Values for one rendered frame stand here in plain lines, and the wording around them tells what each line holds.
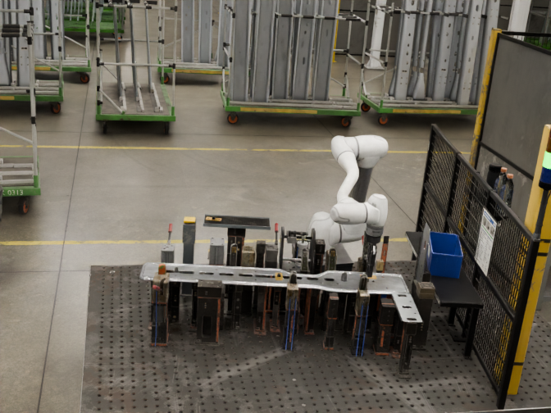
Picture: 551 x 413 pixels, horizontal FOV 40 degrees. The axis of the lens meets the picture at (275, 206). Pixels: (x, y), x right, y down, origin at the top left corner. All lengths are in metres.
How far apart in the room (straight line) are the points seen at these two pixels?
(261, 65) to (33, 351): 6.42
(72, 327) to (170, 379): 1.93
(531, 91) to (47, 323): 3.90
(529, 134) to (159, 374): 3.55
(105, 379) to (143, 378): 0.17
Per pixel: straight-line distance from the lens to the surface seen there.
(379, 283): 4.02
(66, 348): 5.26
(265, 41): 10.66
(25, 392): 4.88
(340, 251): 4.79
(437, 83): 11.85
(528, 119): 6.12
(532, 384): 4.03
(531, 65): 6.14
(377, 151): 4.30
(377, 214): 3.83
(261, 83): 10.71
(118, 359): 3.82
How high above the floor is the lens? 2.75
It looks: 21 degrees down
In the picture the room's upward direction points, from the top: 5 degrees clockwise
